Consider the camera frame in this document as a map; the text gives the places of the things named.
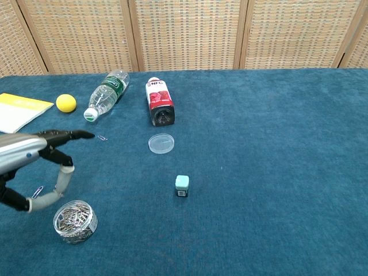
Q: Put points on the clear round plastic lid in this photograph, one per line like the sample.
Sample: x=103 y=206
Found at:
x=161 y=143

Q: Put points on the teal cube pencil sharpener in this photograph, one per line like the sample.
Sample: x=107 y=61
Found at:
x=182 y=182

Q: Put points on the silver paperclip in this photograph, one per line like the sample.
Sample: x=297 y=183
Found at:
x=37 y=192
x=102 y=138

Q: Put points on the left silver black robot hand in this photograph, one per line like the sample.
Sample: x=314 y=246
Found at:
x=20 y=152

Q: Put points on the clear tub of paperclips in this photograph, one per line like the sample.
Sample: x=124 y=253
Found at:
x=75 y=222

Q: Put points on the blue carpet table cover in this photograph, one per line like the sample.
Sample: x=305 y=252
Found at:
x=258 y=172

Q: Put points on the yellow foam ball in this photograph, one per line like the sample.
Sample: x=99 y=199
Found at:
x=66 y=103

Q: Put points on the wicker folding screen panel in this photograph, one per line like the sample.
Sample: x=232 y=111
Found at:
x=80 y=37
x=14 y=43
x=359 y=49
x=296 y=34
x=187 y=34

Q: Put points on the red juice bottle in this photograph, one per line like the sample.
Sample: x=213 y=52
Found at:
x=159 y=100

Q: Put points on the clear water bottle green label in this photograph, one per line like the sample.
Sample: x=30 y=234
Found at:
x=106 y=92

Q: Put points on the yellow white notepad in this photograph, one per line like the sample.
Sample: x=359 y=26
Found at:
x=17 y=112

